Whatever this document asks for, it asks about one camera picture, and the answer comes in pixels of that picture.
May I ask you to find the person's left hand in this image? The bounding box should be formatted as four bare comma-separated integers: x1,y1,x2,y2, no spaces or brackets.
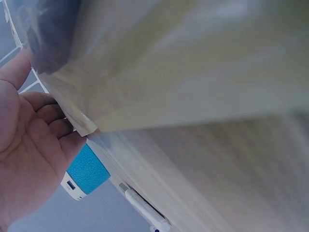
0,49,87,232

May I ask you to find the beige paper pouch clear window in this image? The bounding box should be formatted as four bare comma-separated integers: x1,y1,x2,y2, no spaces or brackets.
4,0,309,139

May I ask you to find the blue and white power bank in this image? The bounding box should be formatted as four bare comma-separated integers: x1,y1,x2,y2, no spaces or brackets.
60,142,112,201

